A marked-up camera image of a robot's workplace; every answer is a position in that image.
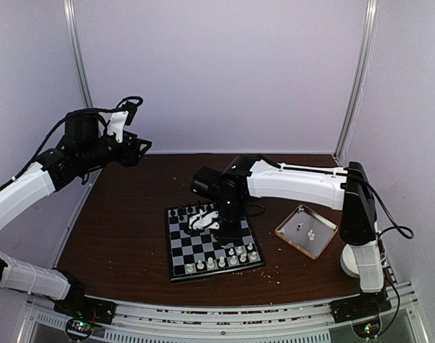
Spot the white bowl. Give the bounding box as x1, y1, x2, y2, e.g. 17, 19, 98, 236
340, 244, 359, 279

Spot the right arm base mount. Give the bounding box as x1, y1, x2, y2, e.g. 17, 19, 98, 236
330, 296, 392, 340

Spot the right aluminium frame post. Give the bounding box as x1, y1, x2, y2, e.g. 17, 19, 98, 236
333, 0, 379, 165

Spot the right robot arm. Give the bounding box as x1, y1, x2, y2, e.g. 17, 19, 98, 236
189, 154, 385, 316

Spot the aluminium frame post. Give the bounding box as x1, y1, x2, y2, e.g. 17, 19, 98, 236
333, 0, 379, 165
63, 0, 93, 107

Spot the white piece passed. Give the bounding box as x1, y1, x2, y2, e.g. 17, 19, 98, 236
196, 260, 204, 270

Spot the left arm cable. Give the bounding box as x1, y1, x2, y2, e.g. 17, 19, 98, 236
0, 95, 144, 197

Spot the left aluminium frame post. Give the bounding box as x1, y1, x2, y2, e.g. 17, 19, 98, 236
63, 0, 93, 107

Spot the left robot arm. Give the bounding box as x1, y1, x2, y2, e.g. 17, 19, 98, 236
0, 104, 151, 317

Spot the white chess piece tall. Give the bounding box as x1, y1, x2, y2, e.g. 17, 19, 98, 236
218, 256, 226, 268

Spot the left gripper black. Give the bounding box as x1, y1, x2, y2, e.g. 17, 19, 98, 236
79, 129, 151, 170

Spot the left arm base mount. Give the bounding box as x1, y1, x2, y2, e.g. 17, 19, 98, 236
51, 297, 116, 342

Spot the white corner rook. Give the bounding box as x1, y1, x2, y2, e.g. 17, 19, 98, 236
186, 264, 195, 274

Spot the metal wooden tray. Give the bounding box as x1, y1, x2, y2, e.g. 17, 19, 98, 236
274, 204, 339, 260

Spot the black white chessboard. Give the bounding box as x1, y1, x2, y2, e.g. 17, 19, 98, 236
164, 204, 266, 282

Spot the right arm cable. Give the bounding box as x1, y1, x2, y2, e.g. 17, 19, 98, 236
349, 171, 416, 240

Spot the white bishop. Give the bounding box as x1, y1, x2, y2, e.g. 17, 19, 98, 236
206, 257, 215, 270

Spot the front aluminium rail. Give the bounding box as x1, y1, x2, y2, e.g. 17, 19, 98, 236
14, 282, 434, 342

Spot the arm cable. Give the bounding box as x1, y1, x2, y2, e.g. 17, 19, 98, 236
0, 95, 144, 197
349, 171, 416, 240

